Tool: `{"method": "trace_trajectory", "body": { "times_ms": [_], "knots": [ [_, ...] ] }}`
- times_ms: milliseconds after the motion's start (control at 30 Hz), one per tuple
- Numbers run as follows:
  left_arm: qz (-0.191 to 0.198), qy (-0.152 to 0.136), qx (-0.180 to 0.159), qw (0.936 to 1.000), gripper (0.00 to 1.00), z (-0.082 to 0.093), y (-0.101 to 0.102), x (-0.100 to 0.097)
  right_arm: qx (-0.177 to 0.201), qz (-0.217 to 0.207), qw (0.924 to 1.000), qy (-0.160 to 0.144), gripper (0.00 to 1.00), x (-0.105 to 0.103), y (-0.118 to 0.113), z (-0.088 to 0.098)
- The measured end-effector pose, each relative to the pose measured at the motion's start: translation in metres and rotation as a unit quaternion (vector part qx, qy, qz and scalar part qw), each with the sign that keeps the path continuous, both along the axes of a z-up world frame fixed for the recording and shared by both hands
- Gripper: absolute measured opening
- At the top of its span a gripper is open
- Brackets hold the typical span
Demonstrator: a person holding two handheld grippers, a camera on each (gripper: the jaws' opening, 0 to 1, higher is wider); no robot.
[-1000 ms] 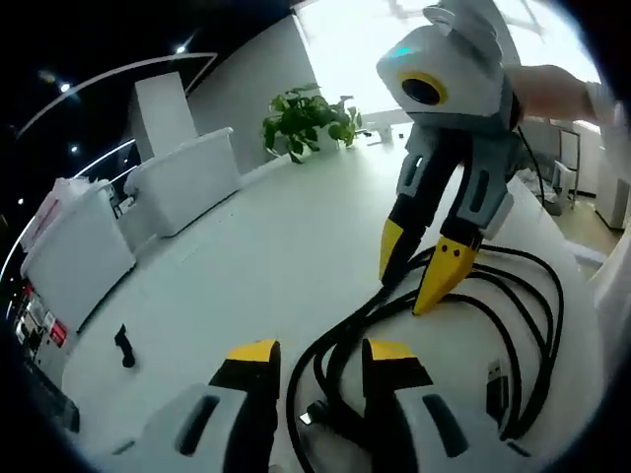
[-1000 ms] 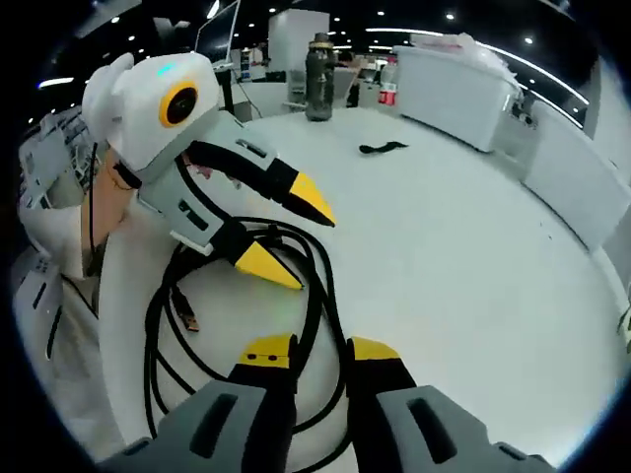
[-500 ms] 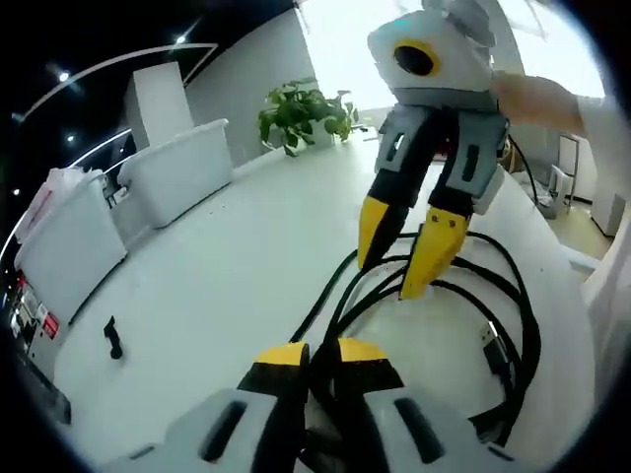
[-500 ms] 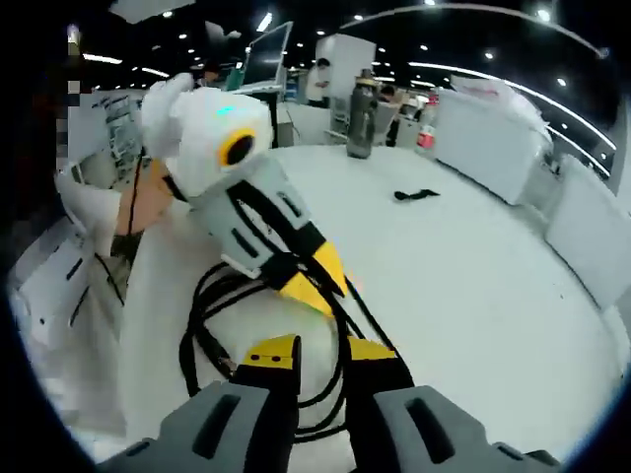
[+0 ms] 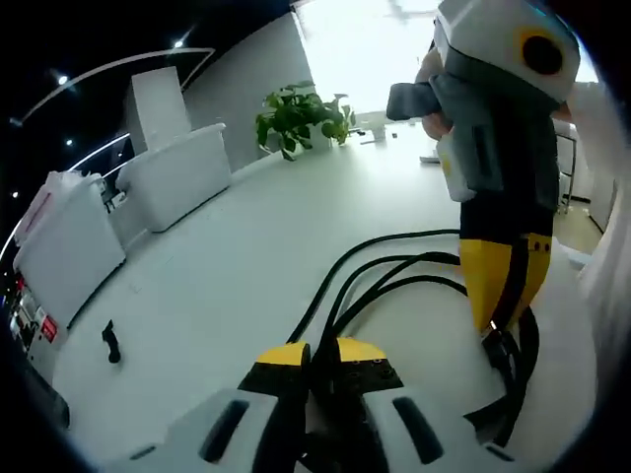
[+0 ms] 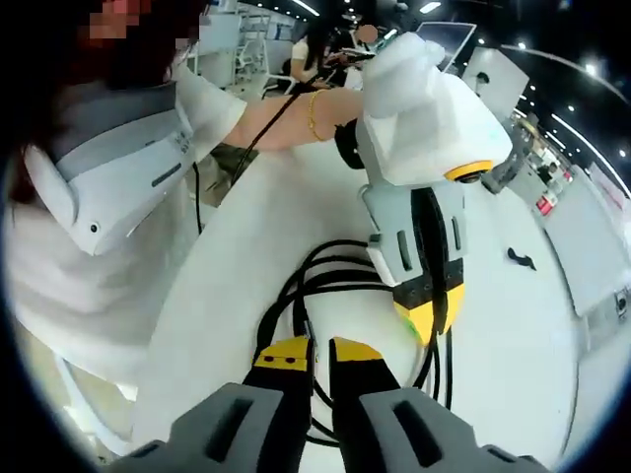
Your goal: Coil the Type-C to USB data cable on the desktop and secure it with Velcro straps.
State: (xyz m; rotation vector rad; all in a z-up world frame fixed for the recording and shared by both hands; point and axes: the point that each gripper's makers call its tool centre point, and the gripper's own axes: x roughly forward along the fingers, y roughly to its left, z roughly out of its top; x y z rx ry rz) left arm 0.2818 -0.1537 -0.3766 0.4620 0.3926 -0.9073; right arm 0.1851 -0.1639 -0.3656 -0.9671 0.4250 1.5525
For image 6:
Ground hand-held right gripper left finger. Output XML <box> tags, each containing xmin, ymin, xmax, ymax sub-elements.
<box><xmin>105</xmin><ymin>336</ymin><xmax>316</xmax><ymax>473</ymax></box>

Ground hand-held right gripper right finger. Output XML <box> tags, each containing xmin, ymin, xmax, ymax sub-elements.
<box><xmin>327</xmin><ymin>336</ymin><xmax>553</xmax><ymax>473</ymax></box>

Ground small black clip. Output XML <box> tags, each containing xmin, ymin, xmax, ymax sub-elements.
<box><xmin>507</xmin><ymin>246</ymin><xmax>538</xmax><ymax>272</ymax></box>

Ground black Type-C USB data cable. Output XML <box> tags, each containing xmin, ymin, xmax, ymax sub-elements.
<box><xmin>253</xmin><ymin>239</ymin><xmax>455</xmax><ymax>447</ymax></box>

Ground white desktop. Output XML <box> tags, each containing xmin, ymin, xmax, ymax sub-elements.
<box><xmin>130</xmin><ymin>142</ymin><xmax>597</xmax><ymax>473</ymax></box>

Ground white monitor back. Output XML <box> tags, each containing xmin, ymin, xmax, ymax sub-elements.
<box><xmin>462</xmin><ymin>46</ymin><xmax>531</xmax><ymax>109</ymax></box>

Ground grey desk partition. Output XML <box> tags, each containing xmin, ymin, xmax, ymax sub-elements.
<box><xmin>539</xmin><ymin>167</ymin><xmax>631</xmax><ymax>319</ymax></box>

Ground person's olive trousers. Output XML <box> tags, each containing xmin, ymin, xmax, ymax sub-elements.
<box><xmin>200</xmin><ymin>142</ymin><xmax>260</xmax><ymax>208</ymax></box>

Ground person in white shirt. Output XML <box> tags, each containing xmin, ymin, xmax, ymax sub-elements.
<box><xmin>4</xmin><ymin>63</ymin><xmax>247</xmax><ymax>444</ymax></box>

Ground white VR headset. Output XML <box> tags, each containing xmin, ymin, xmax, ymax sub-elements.
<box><xmin>24</xmin><ymin>81</ymin><xmax>197</xmax><ymax>257</ymax></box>

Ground black gripper hand strap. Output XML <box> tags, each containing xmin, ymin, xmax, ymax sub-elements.
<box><xmin>333</xmin><ymin>120</ymin><xmax>367</xmax><ymax>170</ymax></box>

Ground gold bracelet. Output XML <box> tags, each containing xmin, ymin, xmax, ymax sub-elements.
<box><xmin>308</xmin><ymin>89</ymin><xmax>329</xmax><ymax>143</ymax></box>

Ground black device cable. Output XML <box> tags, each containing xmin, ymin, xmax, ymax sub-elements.
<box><xmin>191</xmin><ymin>90</ymin><xmax>317</xmax><ymax>236</ymax></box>

